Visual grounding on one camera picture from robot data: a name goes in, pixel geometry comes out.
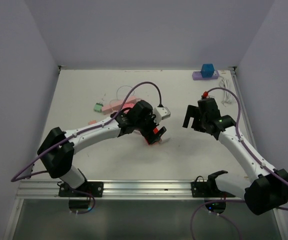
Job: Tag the pink power strip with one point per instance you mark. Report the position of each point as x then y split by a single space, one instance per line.
115 105

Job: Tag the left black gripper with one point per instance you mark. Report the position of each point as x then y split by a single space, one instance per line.
152 138

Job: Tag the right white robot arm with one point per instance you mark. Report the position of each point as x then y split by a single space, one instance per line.
265 188

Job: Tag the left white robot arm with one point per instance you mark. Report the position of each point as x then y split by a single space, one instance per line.
59 147

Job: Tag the blue cube adapter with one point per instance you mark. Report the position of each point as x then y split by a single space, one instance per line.
207 70

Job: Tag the salmon charger plug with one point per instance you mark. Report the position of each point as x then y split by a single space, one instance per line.
92 122

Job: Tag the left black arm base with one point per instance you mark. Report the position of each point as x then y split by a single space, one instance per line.
82 193

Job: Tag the red cube adapter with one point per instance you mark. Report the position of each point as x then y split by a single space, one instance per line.
152 137

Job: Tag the pink plug adapter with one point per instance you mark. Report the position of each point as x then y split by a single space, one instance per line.
126 106

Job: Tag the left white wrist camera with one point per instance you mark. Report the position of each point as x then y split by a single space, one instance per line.
161 113

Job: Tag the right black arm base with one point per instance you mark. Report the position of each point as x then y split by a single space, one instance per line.
201 188

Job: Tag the aluminium front rail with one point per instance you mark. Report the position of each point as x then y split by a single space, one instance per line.
113 189

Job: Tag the green plug adapter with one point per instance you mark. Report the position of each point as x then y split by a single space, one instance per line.
98 107

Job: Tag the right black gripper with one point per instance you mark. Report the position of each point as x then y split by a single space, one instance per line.
192 111

